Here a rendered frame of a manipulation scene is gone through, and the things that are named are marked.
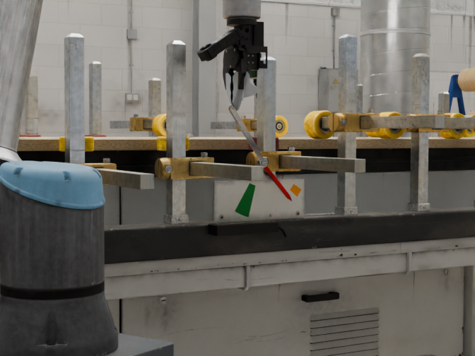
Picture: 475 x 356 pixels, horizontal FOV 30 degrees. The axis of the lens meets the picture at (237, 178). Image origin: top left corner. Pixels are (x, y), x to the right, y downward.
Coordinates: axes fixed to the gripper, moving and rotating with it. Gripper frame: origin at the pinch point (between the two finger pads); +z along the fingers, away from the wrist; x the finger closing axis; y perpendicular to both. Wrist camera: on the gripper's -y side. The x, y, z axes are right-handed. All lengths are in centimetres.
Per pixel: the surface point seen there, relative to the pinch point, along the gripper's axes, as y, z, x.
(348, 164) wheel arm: 16.2, 13.5, -23.6
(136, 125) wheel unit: 23, 4, 114
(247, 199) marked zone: 7.0, 22.9, 5.3
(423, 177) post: 64, 19, 6
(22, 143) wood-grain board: -44, 9, 22
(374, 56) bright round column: 275, -44, 299
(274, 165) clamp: 14.7, 14.7, 5.4
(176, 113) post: -12.0, 2.0, 6.1
